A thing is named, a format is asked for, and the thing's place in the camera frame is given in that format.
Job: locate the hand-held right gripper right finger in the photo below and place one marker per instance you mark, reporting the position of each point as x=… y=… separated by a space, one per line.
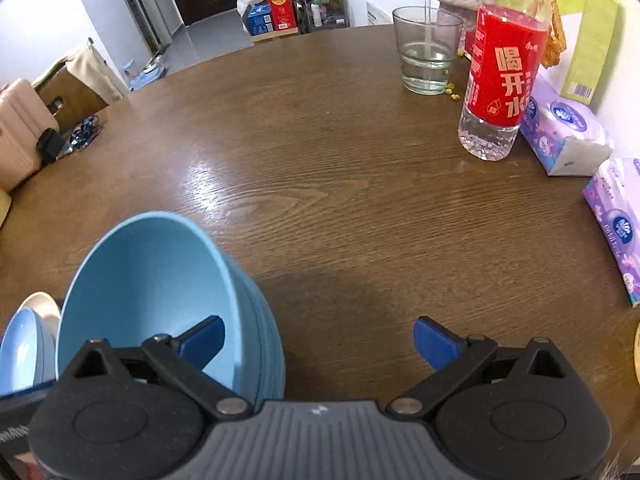
x=435 y=342

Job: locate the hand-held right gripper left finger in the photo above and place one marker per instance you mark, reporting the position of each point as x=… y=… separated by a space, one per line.
x=205 y=340

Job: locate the small blue plate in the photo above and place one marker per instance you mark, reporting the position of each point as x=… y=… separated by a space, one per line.
x=20 y=355

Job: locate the cream plate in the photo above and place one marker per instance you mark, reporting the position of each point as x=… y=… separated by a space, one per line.
x=42 y=302

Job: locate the yellow mug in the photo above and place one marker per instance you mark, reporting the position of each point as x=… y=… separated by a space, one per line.
x=637 y=350

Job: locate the purple tissue pack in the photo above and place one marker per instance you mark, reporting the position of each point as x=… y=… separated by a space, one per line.
x=560 y=125
x=617 y=225

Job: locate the black cylinder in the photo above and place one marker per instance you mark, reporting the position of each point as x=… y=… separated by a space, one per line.
x=49 y=145

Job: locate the red label water bottle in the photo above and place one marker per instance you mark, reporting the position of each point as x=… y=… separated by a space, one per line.
x=500 y=75

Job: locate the wooden chair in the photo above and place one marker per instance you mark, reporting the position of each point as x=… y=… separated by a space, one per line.
x=70 y=95

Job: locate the pink suitcase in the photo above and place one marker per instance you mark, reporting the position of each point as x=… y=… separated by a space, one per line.
x=20 y=130

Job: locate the glass tumbler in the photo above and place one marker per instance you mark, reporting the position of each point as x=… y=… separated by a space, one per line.
x=425 y=55

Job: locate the cardboard box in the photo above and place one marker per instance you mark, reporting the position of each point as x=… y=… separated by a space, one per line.
x=275 y=36

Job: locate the blue box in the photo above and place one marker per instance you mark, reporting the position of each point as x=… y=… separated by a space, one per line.
x=261 y=19

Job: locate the white flat panel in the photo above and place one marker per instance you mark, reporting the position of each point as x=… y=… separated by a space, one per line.
x=380 y=14

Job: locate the red box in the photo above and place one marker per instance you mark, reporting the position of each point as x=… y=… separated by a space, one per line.
x=280 y=6

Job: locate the white plastic bag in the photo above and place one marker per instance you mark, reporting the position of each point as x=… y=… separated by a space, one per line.
x=250 y=0

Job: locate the green snack box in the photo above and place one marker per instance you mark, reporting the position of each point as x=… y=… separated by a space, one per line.
x=590 y=35

